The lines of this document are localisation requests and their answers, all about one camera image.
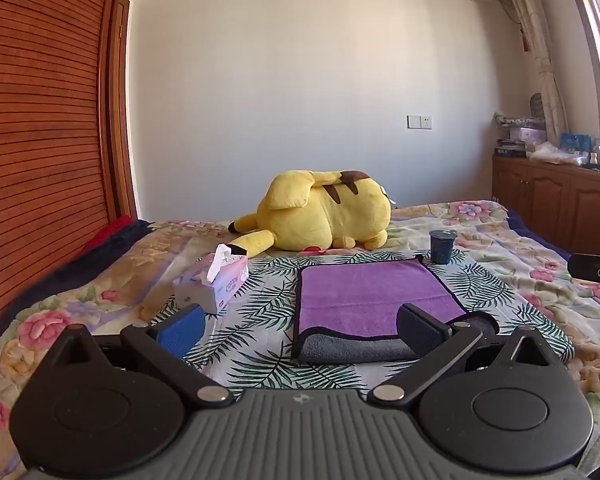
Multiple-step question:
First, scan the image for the floral flat box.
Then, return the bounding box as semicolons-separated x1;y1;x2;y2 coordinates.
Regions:
493;112;546;129

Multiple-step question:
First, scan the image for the dark blue blanket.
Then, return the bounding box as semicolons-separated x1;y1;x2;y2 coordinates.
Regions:
30;217;157;307

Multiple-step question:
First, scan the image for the purple towel with grey underside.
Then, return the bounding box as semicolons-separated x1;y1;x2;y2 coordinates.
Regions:
290;258;501;365

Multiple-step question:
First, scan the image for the patterned cream curtain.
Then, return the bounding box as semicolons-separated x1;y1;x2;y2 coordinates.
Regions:
495;0;572;137

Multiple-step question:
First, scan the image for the stack of books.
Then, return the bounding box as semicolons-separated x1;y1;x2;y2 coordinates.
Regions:
495;137;529;157

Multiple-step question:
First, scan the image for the wooden slatted wardrobe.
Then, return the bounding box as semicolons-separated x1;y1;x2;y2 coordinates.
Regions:
0;0;142;348

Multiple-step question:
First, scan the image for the red cloth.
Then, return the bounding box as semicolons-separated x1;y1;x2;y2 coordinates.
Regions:
81;214;137;252

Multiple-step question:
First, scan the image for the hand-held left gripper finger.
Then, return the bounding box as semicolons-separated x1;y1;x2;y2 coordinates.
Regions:
54;303;235;404

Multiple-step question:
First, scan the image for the wooden cabinet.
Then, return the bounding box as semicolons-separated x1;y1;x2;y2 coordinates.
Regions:
491;154;600;261

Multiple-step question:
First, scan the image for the yellow plush toy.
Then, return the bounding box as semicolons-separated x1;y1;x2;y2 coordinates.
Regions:
228;169;394;257

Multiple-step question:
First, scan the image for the tissue box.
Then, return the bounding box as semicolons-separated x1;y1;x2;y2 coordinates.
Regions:
172;243;250;315

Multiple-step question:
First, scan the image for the blue box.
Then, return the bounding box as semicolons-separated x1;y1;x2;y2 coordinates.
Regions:
560;133;592;154

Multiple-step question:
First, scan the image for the leaf-printed cloth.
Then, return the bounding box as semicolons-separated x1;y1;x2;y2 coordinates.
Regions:
150;247;576;392

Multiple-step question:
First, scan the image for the wooden window frame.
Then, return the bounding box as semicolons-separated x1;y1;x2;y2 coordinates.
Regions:
561;0;600;147

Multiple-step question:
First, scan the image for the lilac box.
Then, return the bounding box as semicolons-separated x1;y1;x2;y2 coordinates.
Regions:
509;127;547;144

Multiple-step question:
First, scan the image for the clear plastic bag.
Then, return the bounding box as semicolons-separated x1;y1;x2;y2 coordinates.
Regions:
527;141;584;165

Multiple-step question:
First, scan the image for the dark blue cup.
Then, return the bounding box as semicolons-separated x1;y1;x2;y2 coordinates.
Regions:
429;229;459;265

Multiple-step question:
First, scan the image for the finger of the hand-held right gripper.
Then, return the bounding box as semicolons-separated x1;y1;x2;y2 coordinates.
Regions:
568;253;600;282

